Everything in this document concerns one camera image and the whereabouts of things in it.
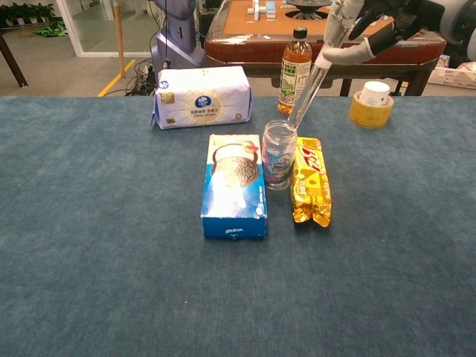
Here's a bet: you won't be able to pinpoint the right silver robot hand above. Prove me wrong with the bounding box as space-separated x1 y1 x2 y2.
322 0 476 65

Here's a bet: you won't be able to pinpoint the clear white-capped tube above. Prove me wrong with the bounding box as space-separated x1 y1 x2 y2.
286 0 360 131

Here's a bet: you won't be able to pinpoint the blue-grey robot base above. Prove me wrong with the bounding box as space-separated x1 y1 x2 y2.
150 0 206 74

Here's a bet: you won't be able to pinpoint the white plastic basket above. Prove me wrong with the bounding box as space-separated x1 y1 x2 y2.
427 62 476 90

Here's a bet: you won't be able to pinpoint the white paper cup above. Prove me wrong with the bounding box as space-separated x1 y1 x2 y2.
358 80 391 108

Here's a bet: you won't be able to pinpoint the black mahjong table centre dial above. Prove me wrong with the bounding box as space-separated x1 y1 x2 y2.
286 0 332 19

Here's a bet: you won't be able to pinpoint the amber tea bottle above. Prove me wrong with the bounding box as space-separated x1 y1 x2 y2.
277 26 313 116

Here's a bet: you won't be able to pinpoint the blue white mahjong tile cluster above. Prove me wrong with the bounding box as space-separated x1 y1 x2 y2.
247 0 278 19

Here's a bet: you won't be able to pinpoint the brown mahjong table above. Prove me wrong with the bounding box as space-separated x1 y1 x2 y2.
204 0 447 97

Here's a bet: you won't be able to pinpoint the yellow snack packet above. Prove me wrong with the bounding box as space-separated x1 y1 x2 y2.
289 136 332 228

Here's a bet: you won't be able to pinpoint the clear glass jar cartoon print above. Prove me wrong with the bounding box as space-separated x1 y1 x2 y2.
261 119 298 192

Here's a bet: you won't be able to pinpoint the white tissue pack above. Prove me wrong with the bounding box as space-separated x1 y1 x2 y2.
150 65 254 131

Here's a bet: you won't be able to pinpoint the blue cookie box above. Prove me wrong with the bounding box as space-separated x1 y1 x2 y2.
200 133 268 241

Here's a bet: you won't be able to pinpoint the wooden pole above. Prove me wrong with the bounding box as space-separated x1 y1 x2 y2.
113 0 126 79

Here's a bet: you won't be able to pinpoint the green cloth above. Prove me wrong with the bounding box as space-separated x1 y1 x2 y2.
35 21 70 37

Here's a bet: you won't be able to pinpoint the blue table mat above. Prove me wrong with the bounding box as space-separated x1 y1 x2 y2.
0 95 476 357

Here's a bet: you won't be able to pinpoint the potted green plants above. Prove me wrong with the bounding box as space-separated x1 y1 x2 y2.
0 2 57 27

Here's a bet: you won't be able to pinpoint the dark table leg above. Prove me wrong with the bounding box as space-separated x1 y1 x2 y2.
0 31 29 89

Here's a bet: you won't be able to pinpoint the black floor cable tangle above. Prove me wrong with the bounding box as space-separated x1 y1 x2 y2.
125 59 159 97

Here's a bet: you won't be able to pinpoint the white glass partition frame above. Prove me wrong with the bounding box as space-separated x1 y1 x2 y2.
55 0 157 59

